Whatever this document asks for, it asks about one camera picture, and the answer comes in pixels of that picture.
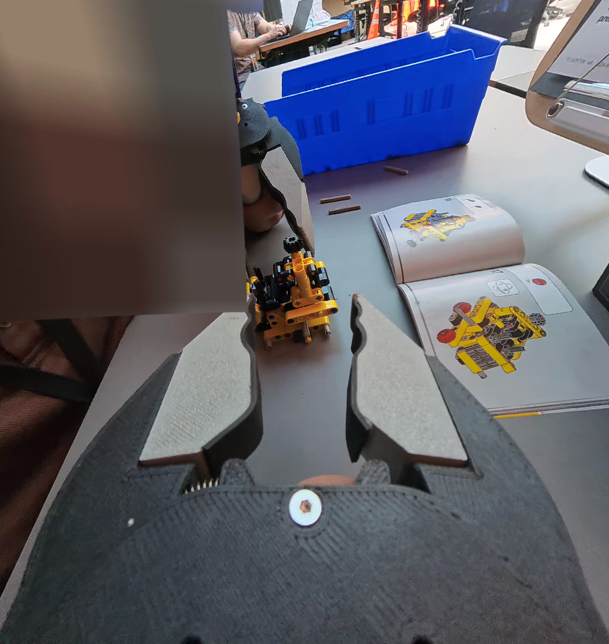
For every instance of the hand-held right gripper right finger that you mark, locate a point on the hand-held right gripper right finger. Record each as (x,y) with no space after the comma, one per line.
(405,397)

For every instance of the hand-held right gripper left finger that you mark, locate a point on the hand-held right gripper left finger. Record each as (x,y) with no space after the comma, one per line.
(198,392)

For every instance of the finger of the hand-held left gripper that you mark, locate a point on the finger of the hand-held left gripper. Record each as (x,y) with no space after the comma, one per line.
(289,191)

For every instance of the yellow and black lego model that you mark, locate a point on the yellow and black lego model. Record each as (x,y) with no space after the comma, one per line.
(294,297)

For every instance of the brown lego axle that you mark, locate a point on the brown lego axle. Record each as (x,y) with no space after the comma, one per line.
(396,170)
(344,209)
(335,199)

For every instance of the open lego instruction booklet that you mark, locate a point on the open lego instruction booklet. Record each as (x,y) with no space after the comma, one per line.
(485,312)

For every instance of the person's left hand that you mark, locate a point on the person's left hand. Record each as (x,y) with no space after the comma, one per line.
(259,206)

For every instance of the wooden background table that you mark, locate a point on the wooden background table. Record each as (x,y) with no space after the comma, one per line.
(309,34)

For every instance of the grey laptop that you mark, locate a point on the grey laptop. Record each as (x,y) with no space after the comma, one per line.
(298,17)

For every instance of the blue plastic bin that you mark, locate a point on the blue plastic bin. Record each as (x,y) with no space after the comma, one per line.
(385,110)

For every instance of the person's brown clothing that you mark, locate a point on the person's brown clothing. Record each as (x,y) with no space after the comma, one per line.
(28,453)

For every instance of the orange safety vests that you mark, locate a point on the orange safety vests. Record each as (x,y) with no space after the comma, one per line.
(400,17)

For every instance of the wooden clipboard with metal clip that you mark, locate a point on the wooden clipboard with metal clip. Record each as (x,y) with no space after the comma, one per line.
(581,115)

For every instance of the white monitor stand base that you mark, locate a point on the white monitor stand base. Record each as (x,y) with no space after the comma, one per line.
(608,173)

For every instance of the white printed paper sheet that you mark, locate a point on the white printed paper sheet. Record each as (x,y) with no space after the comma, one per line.
(596,40)

